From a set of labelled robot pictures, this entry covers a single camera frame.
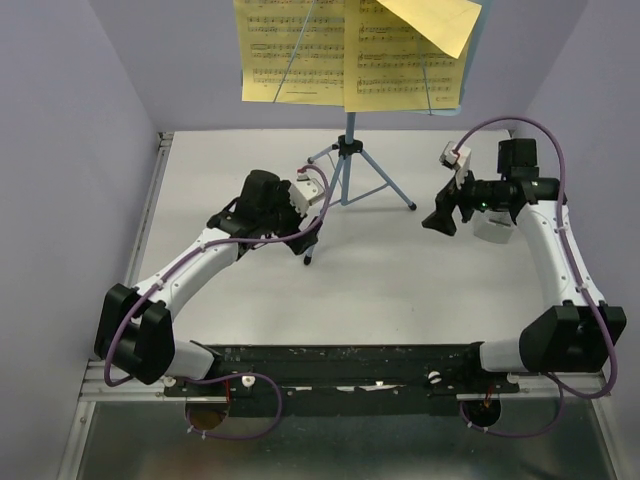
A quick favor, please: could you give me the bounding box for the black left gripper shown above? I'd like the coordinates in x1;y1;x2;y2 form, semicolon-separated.
259;181;322;255

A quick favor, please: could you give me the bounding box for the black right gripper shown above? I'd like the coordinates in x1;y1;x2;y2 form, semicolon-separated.
422;161;508;236

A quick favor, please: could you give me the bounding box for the light blue music stand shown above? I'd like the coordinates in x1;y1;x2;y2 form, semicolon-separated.
239;0;469;266

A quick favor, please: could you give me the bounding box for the yellow sheet music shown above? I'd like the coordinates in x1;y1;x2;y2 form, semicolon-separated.
343;1;469;113
234;0;345;106

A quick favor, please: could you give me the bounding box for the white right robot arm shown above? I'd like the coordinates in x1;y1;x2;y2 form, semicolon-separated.
422;139;627;392

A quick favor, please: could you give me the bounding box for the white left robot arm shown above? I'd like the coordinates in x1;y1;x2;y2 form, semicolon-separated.
94;165;330;395

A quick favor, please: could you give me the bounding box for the plain yellow paper sheet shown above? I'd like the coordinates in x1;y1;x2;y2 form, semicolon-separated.
379;0;482;59

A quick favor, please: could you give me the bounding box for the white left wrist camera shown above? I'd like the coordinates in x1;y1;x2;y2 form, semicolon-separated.
289;172;325;218

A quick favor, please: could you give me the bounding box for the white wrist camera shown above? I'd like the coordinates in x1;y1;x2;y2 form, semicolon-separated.
289;172;325;218
439;141;471;185

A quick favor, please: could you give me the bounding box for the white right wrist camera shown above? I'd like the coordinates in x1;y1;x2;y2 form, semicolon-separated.
439;141;471;185

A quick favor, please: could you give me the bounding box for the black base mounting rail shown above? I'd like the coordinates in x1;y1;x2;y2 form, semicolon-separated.
164;344;520;418

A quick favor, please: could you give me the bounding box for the aluminium frame rail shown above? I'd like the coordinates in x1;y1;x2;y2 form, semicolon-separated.
54;130;175;480

